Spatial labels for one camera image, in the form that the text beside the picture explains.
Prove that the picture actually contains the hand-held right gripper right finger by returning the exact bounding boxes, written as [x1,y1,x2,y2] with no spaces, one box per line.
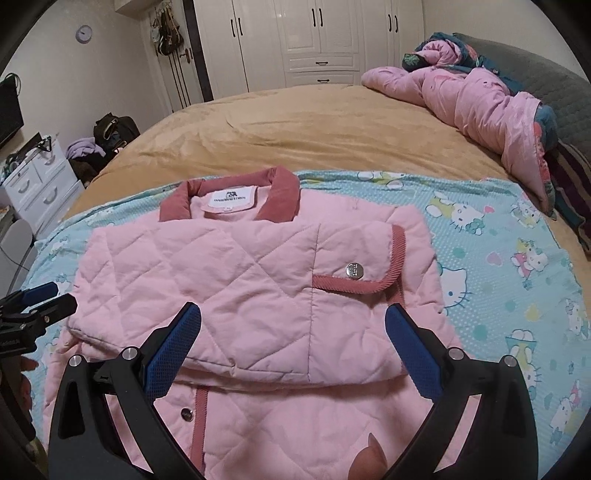
[385,302,541,480]

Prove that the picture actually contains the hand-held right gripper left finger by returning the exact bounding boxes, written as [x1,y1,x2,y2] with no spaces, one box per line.
[48,302,213,480]

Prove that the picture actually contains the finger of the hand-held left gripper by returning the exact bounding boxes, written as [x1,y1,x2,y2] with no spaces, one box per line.
[28,294,78,324]
[18,282,59,306]

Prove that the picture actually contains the pink quilted jacket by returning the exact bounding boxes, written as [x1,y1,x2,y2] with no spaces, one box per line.
[30,167,467,480]

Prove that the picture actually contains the person's left hand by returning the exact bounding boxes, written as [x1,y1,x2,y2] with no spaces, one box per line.
[0,356,40,416]

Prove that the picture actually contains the white low cabinet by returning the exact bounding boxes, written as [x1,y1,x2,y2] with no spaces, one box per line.
[0,219,33,296]

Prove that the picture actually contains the blue cartoon printed blanket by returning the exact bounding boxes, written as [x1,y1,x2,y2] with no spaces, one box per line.
[28,168,583,480]

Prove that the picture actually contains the white drawer cabinet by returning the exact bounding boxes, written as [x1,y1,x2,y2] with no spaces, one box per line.
[2,136,86,234]

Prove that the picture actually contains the purple clothing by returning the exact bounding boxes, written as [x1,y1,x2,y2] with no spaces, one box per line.
[67,137,107,160]

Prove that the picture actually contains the black bag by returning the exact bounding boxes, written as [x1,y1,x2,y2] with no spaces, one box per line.
[93,114,140,153]

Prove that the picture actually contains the black television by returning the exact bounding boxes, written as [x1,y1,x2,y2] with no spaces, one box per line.
[0,74,25,151]

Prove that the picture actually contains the striped dark pillow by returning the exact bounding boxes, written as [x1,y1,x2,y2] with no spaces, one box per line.
[547,141,591,252]

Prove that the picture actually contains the pink floral duvet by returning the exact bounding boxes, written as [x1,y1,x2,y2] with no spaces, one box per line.
[361,39,561,215]

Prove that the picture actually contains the white door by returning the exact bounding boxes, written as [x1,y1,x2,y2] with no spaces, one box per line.
[157,0,215,114]

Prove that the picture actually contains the hanging bags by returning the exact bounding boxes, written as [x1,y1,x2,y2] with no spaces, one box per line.
[152,7,188,56]

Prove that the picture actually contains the grey quilted headboard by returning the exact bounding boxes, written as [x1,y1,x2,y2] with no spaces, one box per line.
[452,32,591,153]

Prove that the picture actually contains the white wardrobe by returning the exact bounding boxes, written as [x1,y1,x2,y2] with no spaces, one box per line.
[191,0,426,100]

